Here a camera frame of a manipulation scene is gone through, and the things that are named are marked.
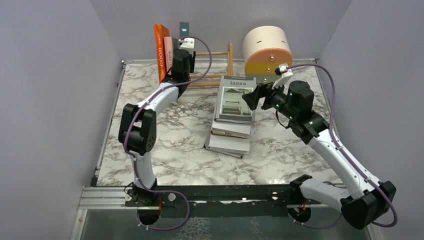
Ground teal Humor book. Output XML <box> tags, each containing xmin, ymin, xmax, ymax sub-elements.
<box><xmin>171</xmin><ymin>21</ymin><xmax>190</xmax><ymax>50</ymax></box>

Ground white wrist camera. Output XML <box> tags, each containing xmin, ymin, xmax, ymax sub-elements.
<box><xmin>178</xmin><ymin>37</ymin><xmax>195</xmax><ymax>55</ymax></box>
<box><xmin>272</xmin><ymin>63</ymin><xmax>294</xmax><ymax>89</ymax></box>

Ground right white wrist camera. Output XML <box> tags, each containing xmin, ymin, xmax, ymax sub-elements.
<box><xmin>272</xmin><ymin>63</ymin><xmax>294</xmax><ymax>89</ymax></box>

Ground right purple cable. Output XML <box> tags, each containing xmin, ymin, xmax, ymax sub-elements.
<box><xmin>286</xmin><ymin>63</ymin><xmax>398</xmax><ymax>229</ymax></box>

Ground white rose Designer Fate book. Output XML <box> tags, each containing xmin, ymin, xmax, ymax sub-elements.
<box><xmin>163</xmin><ymin>36</ymin><xmax>174</xmax><ymax>73</ymax></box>

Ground orange Fashion Show book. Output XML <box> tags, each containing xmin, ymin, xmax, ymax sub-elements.
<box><xmin>153</xmin><ymin>23</ymin><xmax>170</xmax><ymax>83</ymax></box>

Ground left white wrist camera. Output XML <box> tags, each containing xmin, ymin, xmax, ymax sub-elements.
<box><xmin>178</xmin><ymin>37</ymin><xmax>195</xmax><ymax>55</ymax></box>

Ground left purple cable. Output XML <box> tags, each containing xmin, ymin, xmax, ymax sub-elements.
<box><xmin>122</xmin><ymin>36</ymin><xmax>213</xmax><ymax>200</ymax></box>

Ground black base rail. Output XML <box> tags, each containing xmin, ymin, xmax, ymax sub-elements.
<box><xmin>124</xmin><ymin>184</ymin><xmax>332</xmax><ymax>220</ymax></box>

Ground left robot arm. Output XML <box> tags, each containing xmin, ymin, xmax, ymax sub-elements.
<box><xmin>118</xmin><ymin>49</ymin><xmax>196</xmax><ymax>206</ymax></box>

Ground grey book with plant cover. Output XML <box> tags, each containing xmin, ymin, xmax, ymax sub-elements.
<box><xmin>213</xmin><ymin>75</ymin><xmax>257</xmax><ymax>125</ymax></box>

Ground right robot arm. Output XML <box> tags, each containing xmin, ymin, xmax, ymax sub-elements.
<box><xmin>242</xmin><ymin>80</ymin><xmax>396</xmax><ymax>230</ymax></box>

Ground round cream drawer cabinet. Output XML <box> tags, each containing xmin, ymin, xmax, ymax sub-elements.
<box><xmin>242</xmin><ymin>25</ymin><xmax>294</xmax><ymax>84</ymax></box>

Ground purple cable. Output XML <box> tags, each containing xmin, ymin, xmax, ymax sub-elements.
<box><xmin>286</xmin><ymin>63</ymin><xmax>398</xmax><ymax>229</ymax></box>
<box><xmin>122</xmin><ymin>36</ymin><xmax>213</xmax><ymax>200</ymax></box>

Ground bottom grey white book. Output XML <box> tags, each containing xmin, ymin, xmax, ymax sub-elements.
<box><xmin>203</xmin><ymin>132</ymin><xmax>251</xmax><ymax>158</ymax></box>

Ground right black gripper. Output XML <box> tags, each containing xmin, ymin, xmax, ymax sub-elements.
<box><xmin>242</xmin><ymin>78</ymin><xmax>297</xmax><ymax>120</ymax></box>

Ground wooden book rack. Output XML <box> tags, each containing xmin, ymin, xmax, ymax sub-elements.
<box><xmin>162</xmin><ymin>42</ymin><xmax>234</xmax><ymax>89</ymax></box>

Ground white book with brown stripes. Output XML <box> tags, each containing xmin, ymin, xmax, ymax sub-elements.
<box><xmin>210</xmin><ymin>120</ymin><xmax>253</xmax><ymax>139</ymax></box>

